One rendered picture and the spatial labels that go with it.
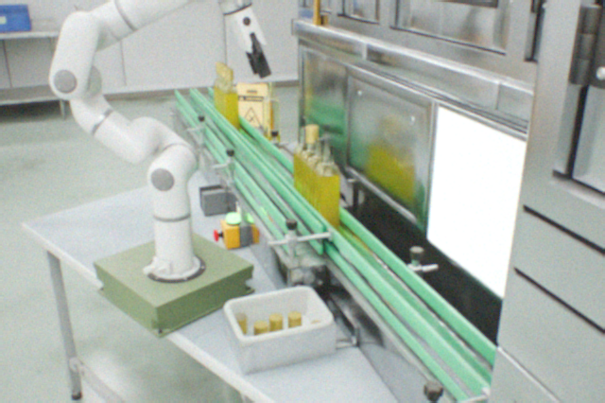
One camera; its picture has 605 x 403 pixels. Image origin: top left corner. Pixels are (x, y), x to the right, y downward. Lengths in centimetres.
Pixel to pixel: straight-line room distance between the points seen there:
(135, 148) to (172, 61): 594
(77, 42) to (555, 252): 113
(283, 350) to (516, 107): 71
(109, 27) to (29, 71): 588
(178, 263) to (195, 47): 598
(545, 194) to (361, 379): 89
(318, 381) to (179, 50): 630
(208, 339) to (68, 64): 70
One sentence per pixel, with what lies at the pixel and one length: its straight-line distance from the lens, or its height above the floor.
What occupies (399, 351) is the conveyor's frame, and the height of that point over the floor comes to 87.
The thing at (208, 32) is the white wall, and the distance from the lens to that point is 745.
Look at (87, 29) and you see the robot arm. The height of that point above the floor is 145.
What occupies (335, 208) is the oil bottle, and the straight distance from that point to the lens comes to 163.
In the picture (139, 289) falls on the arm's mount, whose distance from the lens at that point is 156.
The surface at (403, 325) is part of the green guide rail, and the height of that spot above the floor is 91.
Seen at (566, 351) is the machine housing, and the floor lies 129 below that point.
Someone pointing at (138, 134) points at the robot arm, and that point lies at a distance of 150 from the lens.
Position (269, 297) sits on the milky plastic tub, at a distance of 149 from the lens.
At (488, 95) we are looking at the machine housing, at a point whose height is 136.
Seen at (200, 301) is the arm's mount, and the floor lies 80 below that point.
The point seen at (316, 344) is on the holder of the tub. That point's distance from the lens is 141.
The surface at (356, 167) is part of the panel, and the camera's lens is 174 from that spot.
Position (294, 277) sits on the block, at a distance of 153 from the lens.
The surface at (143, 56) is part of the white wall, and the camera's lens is 736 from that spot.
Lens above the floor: 162
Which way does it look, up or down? 23 degrees down
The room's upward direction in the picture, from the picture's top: straight up
